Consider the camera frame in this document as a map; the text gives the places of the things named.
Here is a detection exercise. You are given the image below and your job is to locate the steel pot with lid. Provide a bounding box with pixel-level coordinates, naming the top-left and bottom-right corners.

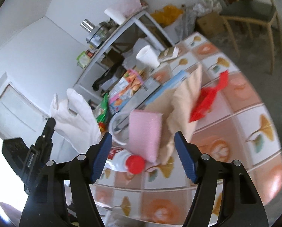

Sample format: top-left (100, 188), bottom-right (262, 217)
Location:
top-left (83, 19), bottom-right (113, 48)

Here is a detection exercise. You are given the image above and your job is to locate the pink orange snack bag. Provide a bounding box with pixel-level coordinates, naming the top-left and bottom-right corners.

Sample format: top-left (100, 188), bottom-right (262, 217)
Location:
top-left (108, 69), bottom-right (144, 115)

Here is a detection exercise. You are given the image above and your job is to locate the small gold booklet box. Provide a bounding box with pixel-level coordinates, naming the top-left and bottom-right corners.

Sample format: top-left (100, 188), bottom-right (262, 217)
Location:
top-left (158, 46), bottom-right (179, 63)

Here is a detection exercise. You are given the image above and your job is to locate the light blue flat box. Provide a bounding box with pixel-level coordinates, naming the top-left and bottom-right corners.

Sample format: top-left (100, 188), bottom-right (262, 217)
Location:
top-left (144, 70), bottom-right (190, 106)

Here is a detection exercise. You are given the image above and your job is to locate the cardboard box on floor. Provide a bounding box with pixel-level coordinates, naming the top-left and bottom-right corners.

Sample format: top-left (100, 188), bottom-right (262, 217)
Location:
top-left (195, 12), bottom-right (225, 38)

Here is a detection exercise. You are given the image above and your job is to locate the white bag under table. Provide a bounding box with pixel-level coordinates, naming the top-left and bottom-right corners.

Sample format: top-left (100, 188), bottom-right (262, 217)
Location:
top-left (133, 38), bottom-right (152, 55)

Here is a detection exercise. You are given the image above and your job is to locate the beige plastic bag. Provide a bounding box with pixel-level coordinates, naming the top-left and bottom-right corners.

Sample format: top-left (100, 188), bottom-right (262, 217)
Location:
top-left (144, 64), bottom-right (202, 165)

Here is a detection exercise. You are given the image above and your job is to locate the red plastic wrapper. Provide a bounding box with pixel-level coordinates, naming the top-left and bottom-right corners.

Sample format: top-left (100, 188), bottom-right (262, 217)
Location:
top-left (189, 70), bottom-right (229, 122)

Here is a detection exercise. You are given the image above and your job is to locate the green snack bag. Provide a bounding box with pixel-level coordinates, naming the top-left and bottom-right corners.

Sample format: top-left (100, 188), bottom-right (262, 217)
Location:
top-left (94, 93), bottom-right (109, 133)

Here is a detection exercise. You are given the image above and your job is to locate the white paper cup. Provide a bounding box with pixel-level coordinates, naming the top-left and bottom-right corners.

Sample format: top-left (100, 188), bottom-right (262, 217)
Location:
top-left (136, 45), bottom-right (160, 69)

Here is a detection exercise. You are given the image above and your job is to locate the white plastic bag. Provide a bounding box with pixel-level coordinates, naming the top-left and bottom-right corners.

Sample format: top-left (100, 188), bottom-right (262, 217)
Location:
top-left (50, 88), bottom-right (101, 154)

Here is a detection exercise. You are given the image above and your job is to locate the pink sponge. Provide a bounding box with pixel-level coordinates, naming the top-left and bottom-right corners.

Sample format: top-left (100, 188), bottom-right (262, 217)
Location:
top-left (128, 110), bottom-right (162, 163)

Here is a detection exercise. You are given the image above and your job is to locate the floral patterned tablecloth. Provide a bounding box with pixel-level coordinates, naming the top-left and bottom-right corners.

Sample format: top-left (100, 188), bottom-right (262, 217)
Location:
top-left (91, 32), bottom-right (282, 224)

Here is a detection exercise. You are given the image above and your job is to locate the wooden chair dark seat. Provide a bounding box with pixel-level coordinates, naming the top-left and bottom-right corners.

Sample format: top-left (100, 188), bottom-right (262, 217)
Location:
top-left (220, 0), bottom-right (282, 74)

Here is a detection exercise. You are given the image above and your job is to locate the red capped white bottle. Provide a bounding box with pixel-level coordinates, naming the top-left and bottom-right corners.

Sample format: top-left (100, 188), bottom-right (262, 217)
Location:
top-left (105, 147), bottom-right (145, 175)

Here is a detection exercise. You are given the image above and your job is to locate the grey white side table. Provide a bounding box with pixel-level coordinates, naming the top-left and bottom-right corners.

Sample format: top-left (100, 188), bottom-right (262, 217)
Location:
top-left (73, 6), bottom-right (175, 103)

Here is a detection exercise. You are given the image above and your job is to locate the yellow plastic bag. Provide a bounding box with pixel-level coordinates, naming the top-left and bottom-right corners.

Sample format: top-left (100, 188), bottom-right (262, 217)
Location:
top-left (150, 5), bottom-right (183, 27)

